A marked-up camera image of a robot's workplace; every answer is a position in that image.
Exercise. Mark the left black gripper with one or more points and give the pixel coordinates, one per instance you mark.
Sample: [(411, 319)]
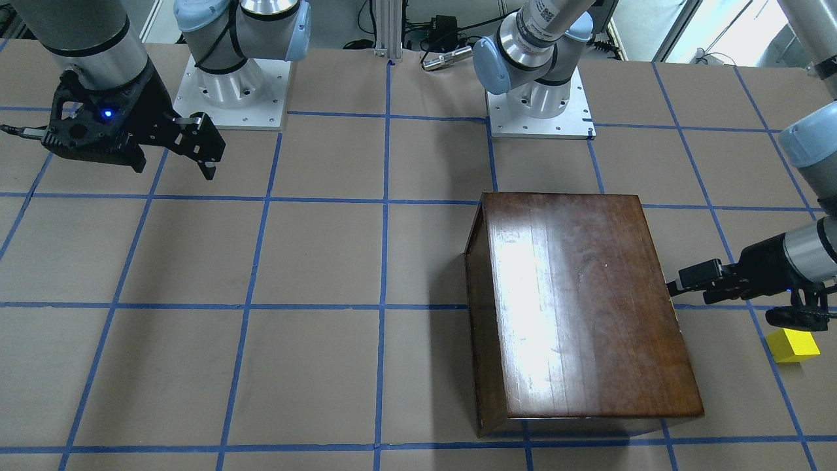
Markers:
[(764, 256)]

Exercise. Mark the yellow block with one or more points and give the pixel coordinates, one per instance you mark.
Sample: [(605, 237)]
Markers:
[(791, 346)]

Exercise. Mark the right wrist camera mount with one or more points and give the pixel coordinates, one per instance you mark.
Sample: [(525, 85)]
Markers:
[(90, 125)]

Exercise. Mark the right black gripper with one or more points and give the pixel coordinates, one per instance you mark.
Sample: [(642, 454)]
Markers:
[(152, 98)]

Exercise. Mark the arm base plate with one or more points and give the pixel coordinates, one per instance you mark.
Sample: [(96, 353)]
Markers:
[(252, 98), (540, 111)]

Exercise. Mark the dark wooden drawer box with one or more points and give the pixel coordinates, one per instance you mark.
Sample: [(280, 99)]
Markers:
[(571, 324)]

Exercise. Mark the silver cylinder connector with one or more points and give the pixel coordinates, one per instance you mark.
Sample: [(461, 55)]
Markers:
[(447, 59)]

